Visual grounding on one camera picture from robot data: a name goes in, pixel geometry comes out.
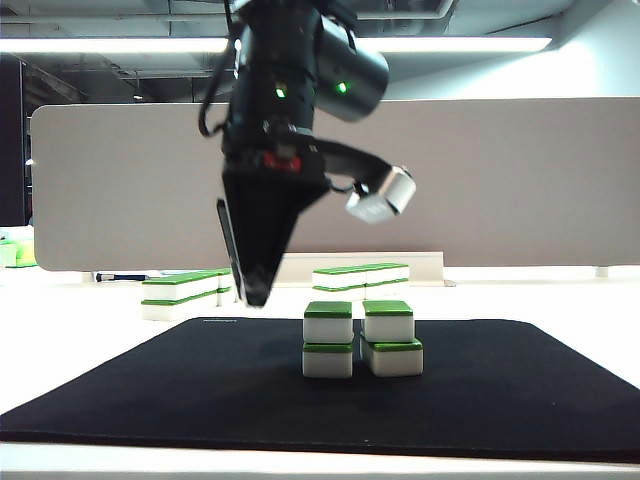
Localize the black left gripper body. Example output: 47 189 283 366
222 119 331 186

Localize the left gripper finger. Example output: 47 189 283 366
222 169 330 308
216 197 248 303

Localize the black rectangular mat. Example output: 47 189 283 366
0 317 640 465

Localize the long ceiling light strip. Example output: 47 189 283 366
0 37 554 54

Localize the grey desk divider panel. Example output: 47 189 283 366
30 98 640 274

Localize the dark cabinet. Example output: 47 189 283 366
0 53 26 229

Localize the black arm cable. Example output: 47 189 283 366
198 29 237 140

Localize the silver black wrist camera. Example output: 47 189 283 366
344 163 418 225

